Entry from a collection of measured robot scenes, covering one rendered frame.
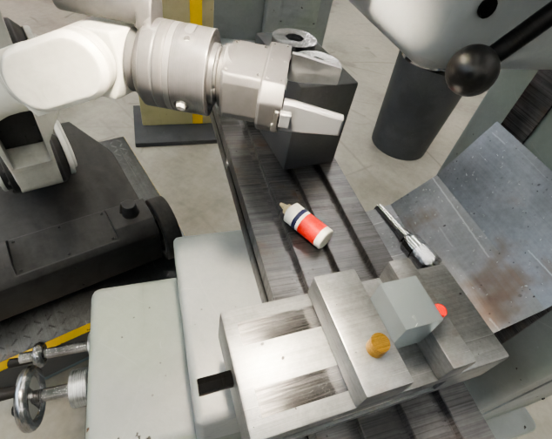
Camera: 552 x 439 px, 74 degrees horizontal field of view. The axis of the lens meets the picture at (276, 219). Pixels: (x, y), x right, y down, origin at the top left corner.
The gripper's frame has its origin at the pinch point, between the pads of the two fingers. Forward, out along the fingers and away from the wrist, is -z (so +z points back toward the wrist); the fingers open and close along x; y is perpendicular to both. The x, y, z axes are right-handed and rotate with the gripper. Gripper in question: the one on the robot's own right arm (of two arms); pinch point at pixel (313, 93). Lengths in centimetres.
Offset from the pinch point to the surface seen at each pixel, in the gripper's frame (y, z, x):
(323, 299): 18.7, -5.9, -13.6
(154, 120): 116, 77, 150
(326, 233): 25.7, -8.0, 3.1
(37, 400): 59, 38, -20
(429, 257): 31.7, -29.2, 7.1
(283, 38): 9.6, 5.0, 37.0
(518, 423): 102, -92, 3
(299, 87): 11.2, 0.6, 22.2
